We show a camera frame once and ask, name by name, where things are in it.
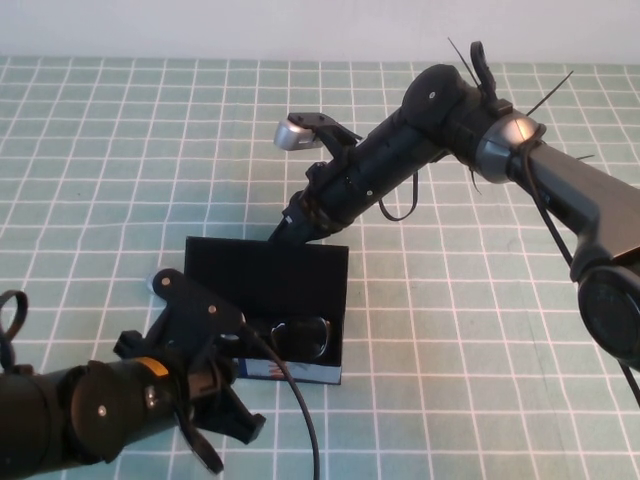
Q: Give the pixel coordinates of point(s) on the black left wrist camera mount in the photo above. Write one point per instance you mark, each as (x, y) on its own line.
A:
(190, 300)

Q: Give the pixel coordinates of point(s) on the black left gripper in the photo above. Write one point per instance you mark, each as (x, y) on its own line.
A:
(220, 405)

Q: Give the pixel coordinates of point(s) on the black frame glasses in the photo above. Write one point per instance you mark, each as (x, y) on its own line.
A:
(300, 340)

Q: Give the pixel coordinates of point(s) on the black zip tie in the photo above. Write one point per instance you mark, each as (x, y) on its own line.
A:
(552, 92)
(460, 57)

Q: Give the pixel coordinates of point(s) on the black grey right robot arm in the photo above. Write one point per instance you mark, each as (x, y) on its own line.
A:
(400, 150)

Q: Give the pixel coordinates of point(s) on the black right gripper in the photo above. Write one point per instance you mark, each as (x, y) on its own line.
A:
(312, 215)

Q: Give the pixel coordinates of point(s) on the black glasses case blue print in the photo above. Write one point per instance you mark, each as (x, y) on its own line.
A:
(260, 280)

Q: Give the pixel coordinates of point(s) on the green white checked tablecloth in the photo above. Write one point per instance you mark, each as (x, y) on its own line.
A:
(450, 300)

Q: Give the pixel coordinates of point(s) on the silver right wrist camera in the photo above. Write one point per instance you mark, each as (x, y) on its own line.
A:
(292, 135)

